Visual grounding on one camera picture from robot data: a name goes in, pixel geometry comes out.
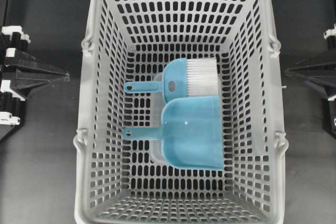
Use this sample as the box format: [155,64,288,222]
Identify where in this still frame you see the grey plastic shopping basket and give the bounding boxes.
[74,0,289,223]

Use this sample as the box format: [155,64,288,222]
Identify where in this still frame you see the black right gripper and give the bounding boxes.
[285,28,335,136]

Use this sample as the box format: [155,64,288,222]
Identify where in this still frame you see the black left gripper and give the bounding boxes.
[1,26,70,140]

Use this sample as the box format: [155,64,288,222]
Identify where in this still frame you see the blue plastic dustpan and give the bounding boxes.
[122,96,224,170]

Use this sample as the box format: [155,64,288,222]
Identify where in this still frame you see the blue hand brush white bristles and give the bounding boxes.
[124,58,219,103]

